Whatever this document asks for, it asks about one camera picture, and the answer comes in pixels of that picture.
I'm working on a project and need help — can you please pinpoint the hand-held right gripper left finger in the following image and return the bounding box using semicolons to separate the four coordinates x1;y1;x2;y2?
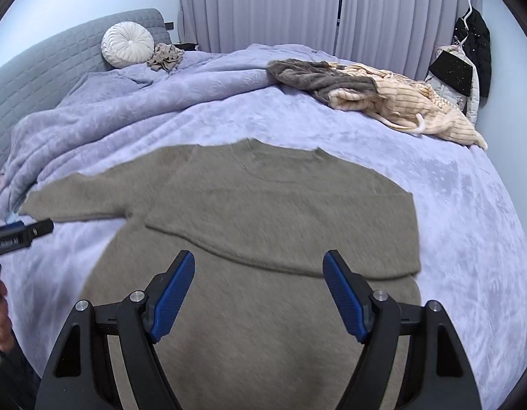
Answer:
35;250;196;410

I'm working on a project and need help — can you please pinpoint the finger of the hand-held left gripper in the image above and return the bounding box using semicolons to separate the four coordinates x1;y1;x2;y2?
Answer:
21;219;54;241

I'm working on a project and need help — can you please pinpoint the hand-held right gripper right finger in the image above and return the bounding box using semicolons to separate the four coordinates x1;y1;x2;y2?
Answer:
322;250;488;410

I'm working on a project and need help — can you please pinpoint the olive knit sweater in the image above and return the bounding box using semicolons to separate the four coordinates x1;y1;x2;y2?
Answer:
19;138;422;410

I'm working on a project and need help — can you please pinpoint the person's left hand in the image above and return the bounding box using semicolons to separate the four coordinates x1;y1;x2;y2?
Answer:
0;283;16;353

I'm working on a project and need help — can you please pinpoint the lavender plush blanket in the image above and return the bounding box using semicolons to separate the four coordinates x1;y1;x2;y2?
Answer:
0;43;527;410

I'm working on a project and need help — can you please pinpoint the grey quilted headboard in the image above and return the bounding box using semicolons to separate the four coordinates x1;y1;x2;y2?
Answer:
0;8;170;172

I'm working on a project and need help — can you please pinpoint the white round pleated pillow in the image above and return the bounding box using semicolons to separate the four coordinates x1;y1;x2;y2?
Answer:
101;23;155;69

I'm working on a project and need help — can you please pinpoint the cream striped garment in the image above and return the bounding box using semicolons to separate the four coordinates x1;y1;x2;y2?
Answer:
327;63;489;151

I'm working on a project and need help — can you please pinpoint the beige patterned crumpled cloth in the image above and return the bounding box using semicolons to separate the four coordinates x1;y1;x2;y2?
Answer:
146;43;185;73

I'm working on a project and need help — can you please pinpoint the grey fuzzy garment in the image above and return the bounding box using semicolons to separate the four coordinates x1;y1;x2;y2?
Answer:
267;59;381;104

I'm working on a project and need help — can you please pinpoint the white hanging coat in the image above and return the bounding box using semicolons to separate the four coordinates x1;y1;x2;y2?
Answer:
425;45;480;124

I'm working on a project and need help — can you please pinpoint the black sparkly garment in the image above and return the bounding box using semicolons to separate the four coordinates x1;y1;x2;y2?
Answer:
429;49;475;95

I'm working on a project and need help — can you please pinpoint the black hanging jacket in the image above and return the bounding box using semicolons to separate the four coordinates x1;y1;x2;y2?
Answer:
453;9;491;99

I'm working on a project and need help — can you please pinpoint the grey pleated curtain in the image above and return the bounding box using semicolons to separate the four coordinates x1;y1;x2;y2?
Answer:
178;0;344;57
335;0;484;82

